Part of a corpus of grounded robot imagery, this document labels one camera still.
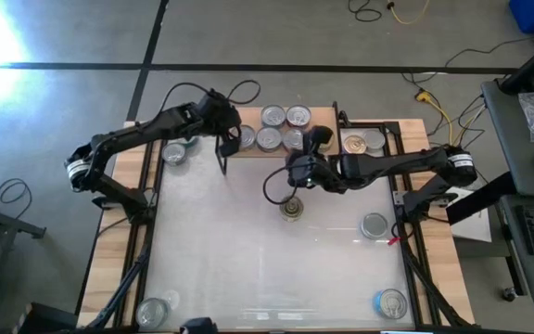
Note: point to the dark blue labelled can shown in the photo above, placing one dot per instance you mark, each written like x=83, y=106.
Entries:
x=268, y=139
x=273, y=116

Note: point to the green and white labelled can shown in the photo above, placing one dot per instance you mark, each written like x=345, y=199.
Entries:
x=374, y=226

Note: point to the white paper sheet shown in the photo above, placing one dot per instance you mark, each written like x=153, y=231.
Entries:
x=473, y=227

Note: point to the white glossy table sheet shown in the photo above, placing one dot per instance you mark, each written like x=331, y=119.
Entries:
x=230, y=241

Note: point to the grey keyboard desk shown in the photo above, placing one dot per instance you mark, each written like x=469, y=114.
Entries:
x=512, y=260

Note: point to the wooden shelf with black frame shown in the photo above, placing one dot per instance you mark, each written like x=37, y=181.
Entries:
x=322, y=116

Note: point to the black box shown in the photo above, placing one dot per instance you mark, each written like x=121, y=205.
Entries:
x=47, y=320

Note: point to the black metal table frame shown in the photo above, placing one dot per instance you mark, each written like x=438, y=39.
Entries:
x=391, y=127

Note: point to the blue bin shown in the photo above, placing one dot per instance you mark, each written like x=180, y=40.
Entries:
x=526, y=14

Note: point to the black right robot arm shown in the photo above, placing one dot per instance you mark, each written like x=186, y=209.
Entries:
x=397, y=162

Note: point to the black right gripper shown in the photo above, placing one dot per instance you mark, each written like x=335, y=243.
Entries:
x=313, y=174

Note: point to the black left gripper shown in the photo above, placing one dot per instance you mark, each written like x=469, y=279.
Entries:
x=220, y=116

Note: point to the grey metal stand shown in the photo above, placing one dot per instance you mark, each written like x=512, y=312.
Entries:
x=16, y=226

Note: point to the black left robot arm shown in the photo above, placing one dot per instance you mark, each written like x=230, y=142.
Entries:
x=156, y=125

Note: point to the pink and blue labelled can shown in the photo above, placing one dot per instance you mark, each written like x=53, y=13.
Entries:
x=291, y=211
x=354, y=145

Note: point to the caster wheel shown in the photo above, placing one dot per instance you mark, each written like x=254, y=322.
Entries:
x=509, y=294

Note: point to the black floor tape stripe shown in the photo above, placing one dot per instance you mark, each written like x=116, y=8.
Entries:
x=151, y=46
x=295, y=68

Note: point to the black flat bar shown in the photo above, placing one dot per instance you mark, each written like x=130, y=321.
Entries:
x=480, y=199

